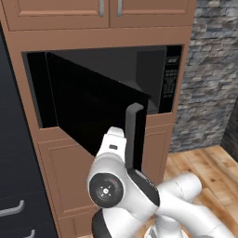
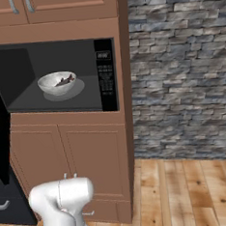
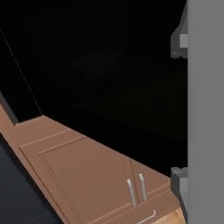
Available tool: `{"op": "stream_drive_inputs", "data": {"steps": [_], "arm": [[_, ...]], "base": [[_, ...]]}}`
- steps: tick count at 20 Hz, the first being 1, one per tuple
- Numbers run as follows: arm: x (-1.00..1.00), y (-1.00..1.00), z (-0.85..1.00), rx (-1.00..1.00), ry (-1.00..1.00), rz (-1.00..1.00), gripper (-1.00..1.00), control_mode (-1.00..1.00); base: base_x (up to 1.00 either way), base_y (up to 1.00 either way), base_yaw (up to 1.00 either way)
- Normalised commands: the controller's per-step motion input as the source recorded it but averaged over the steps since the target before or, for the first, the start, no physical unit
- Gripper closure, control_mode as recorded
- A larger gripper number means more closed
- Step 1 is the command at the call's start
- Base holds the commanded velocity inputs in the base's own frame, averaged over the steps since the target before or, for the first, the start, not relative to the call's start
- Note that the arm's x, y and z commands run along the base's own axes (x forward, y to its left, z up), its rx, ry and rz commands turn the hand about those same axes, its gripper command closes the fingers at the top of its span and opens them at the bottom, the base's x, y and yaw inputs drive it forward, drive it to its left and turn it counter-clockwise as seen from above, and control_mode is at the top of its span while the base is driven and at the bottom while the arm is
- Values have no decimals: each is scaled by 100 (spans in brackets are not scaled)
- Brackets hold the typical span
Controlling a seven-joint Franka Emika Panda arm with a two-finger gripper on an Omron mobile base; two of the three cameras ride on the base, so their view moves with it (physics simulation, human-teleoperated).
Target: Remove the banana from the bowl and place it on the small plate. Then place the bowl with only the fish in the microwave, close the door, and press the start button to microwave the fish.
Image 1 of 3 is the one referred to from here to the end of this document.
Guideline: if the brown cupboard door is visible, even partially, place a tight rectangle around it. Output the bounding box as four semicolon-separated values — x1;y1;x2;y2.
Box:
141;123;175;184
37;137;99;218
1;0;111;32
109;0;197;29

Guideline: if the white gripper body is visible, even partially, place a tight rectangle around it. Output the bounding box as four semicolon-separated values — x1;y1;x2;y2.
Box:
105;126;126;141

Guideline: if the black microwave door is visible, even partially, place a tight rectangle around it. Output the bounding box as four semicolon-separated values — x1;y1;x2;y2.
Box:
45;51;151;173

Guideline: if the black microwave oven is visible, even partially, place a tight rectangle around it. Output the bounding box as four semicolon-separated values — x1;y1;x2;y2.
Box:
22;45;183;130

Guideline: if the grey fridge handle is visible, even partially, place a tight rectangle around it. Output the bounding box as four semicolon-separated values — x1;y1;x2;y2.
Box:
22;229;36;238
0;199;25;218

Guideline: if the brown tall cupboard frame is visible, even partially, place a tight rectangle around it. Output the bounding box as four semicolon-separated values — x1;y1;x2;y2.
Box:
0;0;198;238

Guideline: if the brown cupboard drawer front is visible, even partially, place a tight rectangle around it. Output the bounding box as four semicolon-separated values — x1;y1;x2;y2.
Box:
58;212;99;238

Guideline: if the dark grey microwave door handle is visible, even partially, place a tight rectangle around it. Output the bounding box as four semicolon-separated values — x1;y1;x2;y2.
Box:
124;102;146;171

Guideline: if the grey cupboard door handle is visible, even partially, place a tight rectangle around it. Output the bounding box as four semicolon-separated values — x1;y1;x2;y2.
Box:
115;0;124;18
98;0;106;19

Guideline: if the black fridge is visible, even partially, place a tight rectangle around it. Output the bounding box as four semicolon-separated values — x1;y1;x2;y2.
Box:
0;23;60;238

